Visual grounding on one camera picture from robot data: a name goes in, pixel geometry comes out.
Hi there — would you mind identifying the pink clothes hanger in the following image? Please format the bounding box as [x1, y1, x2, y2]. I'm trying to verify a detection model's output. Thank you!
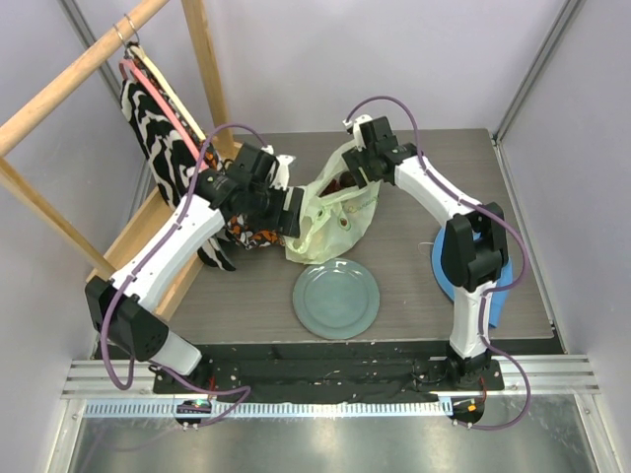
[118, 59, 203, 160]

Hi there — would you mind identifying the blue cloth hat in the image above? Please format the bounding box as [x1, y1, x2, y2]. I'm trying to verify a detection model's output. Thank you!
[431, 229, 513, 328]

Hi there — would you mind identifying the purple cable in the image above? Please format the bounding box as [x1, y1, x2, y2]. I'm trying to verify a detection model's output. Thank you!
[101, 122, 275, 428]
[343, 96, 531, 433]

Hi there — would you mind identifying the grey-blue round plate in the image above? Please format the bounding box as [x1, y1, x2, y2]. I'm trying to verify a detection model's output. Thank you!
[292, 258, 381, 341]

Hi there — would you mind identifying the white cable duct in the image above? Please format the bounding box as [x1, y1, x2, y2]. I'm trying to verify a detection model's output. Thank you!
[83, 398, 453, 419]

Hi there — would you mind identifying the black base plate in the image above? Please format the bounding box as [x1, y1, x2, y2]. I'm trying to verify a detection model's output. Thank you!
[152, 341, 505, 405]

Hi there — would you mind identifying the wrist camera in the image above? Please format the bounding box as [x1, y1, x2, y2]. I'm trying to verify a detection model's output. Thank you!
[342, 114, 373, 150]
[272, 155, 296, 189]

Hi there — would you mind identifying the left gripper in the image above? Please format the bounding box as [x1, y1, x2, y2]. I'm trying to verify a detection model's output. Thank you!
[246, 180, 304, 237]

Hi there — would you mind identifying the pale green plastic bag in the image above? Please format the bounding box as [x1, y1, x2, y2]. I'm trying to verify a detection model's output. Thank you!
[284, 142, 381, 264]

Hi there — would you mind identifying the wooden clothes rack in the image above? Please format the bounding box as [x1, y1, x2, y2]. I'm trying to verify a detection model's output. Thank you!
[0, 0, 266, 322]

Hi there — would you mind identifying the orange camouflage patterned cloth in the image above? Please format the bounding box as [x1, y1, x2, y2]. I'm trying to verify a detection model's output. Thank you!
[195, 144, 281, 249]

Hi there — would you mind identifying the fake purple grape bunch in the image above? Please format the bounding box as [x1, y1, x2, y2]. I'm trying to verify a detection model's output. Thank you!
[320, 176, 342, 197]

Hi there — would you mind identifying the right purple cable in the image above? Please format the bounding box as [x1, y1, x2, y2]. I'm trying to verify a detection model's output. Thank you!
[343, 96, 531, 433]

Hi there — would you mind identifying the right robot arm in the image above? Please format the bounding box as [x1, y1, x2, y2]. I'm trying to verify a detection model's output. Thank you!
[342, 114, 509, 389]

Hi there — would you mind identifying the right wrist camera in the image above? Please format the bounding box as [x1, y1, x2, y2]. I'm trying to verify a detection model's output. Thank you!
[342, 114, 373, 150]

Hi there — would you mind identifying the black white patterned garment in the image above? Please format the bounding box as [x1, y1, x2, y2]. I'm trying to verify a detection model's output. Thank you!
[120, 78, 238, 274]

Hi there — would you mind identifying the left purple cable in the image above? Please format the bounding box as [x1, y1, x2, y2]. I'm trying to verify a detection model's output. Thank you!
[101, 122, 275, 428]

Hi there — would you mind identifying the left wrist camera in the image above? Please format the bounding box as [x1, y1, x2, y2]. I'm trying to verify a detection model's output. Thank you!
[272, 155, 296, 189]

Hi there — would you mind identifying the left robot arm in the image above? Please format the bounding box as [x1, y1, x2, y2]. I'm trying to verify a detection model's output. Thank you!
[85, 144, 304, 393]

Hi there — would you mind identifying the cream clothes hanger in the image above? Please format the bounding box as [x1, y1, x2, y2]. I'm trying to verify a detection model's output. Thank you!
[129, 43, 206, 143]

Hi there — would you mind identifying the fake dark plum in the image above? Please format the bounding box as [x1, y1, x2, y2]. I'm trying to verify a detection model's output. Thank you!
[338, 170, 357, 189]

